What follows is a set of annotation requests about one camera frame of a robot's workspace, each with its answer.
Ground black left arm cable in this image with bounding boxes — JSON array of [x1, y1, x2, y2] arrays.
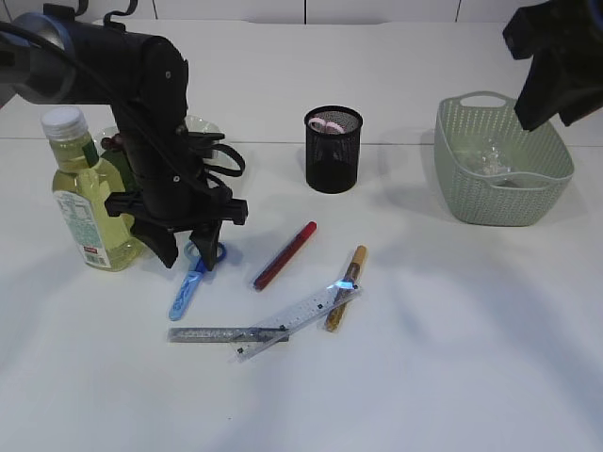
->
[[0, 0, 247, 199]]

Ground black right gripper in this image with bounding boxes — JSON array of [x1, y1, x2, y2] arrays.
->
[[502, 1, 602, 131]]

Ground green wavy plastic plate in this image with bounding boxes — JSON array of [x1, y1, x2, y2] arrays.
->
[[93, 115, 221, 153]]

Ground green woven plastic basket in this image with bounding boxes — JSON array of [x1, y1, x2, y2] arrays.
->
[[433, 91, 575, 227]]

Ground pink purple scissors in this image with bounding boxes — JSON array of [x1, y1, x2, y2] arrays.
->
[[308, 117, 345, 135]]

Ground purple grape bunch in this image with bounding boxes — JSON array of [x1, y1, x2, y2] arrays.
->
[[100, 134, 142, 194]]

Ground black mesh pen holder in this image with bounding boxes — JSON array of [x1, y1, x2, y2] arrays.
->
[[304, 105, 364, 194]]

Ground clear plastic sheet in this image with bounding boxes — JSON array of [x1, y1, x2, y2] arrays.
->
[[452, 137, 515, 176]]

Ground red marker pen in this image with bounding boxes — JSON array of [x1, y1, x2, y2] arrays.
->
[[253, 221, 318, 291]]

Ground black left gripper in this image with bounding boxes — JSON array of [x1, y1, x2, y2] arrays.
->
[[106, 107, 248, 271]]

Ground gold glitter pen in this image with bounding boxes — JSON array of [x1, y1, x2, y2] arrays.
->
[[324, 245, 367, 332]]

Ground clear plastic ruler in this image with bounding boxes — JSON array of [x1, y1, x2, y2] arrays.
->
[[230, 280, 363, 363]]

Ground blue scissors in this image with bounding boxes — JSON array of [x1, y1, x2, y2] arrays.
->
[[168, 241, 208, 321]]

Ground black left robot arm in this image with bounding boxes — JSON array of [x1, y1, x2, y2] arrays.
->
[[1, 4, 248, 269]]

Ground yellow tea bottle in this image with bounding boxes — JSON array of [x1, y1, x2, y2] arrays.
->
[[41, 106, 144, 272]]

